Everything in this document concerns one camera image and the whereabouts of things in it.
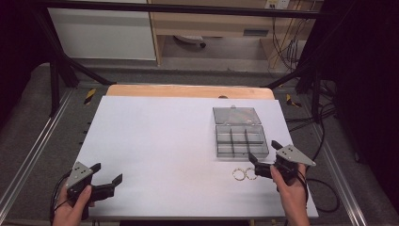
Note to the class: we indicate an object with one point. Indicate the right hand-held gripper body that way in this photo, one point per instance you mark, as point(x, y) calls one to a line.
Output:
point(293, 155)

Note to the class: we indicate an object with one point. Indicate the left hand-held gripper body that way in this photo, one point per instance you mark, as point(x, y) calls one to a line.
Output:
point(79, 174)

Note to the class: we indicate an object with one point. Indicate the clear plastic compartment box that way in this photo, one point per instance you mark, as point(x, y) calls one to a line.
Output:
point(241, 138)

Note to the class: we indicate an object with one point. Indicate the person's left hand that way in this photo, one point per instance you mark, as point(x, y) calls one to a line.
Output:
point(70, 212)

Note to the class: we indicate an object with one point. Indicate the person's right hand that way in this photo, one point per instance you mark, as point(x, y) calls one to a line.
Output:
point(291, 194)

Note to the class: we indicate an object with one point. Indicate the yellow black clamp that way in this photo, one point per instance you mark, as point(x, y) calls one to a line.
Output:
point(89, 95)
point(291, 101)

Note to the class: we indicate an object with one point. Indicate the wooden board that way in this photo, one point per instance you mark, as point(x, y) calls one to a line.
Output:
point(188, 91)

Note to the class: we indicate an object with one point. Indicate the black curtain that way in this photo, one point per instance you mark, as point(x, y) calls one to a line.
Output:
point(367, 78)
point(19, 47)

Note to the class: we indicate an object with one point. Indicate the white cabinet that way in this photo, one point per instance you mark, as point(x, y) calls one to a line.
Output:
point(103, 34)

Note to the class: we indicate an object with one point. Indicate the grey object under desk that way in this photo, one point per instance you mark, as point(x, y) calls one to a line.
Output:
point(189, 39)

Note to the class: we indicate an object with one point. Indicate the light wooden desk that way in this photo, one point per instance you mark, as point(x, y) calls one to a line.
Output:
point(213, 23)

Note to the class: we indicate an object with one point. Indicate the aluminium floor rail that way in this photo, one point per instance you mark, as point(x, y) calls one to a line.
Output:
point(342, 179)
point(34, 150)

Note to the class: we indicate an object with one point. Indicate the white wall socket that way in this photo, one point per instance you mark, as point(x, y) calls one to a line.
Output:
point(277, 3)

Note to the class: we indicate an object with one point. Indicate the black metal frame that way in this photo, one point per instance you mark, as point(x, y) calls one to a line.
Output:
point(188, 10)

